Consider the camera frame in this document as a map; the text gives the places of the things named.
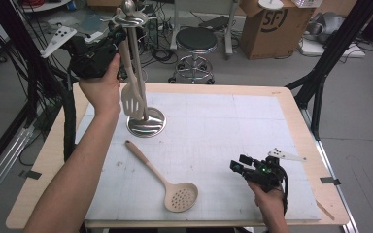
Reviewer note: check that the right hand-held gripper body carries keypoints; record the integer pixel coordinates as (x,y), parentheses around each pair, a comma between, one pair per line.
(267,174)

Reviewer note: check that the round white table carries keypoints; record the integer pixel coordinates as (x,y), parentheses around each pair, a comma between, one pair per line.
(53,6)

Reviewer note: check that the white flat platform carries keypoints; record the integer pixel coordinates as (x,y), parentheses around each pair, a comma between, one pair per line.
(333,51)

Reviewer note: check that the white table mat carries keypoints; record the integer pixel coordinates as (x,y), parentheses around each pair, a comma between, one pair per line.
(223,129)

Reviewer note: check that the beige skimmer spoon with holes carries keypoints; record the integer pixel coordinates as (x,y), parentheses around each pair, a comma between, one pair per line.
(181,197)

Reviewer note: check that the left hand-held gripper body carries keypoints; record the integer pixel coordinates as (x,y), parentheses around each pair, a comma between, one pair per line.
(90,63)

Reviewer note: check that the person's right hand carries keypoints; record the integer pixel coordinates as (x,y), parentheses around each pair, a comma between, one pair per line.
(268,202)

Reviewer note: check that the aluminium rail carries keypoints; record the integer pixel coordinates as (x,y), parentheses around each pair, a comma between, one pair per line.
(336,181)
(3,168)

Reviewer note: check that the beige slotted spatula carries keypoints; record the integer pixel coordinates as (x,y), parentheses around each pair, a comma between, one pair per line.
(132,100)

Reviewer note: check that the white power strip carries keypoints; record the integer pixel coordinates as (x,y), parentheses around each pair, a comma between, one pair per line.
(94,36)

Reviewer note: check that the printed cardboard box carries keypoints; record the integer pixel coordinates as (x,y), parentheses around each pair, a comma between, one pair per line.
(272,32)

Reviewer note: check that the black round stool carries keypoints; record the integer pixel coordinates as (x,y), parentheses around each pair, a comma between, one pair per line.
(196,39)

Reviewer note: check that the white round disc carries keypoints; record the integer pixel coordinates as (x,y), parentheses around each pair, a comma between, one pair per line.
(271,4)

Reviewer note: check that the blue floor mat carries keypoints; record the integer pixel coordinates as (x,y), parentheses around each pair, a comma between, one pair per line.
(93,22)

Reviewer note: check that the black tape strip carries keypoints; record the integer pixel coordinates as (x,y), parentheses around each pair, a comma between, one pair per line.
(330,181)
(32,174)

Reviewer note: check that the silver metal utensil stand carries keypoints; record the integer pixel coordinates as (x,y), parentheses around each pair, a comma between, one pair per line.
(147,124)

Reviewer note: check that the person's left hand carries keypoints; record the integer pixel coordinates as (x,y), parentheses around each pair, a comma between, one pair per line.
(103,93)

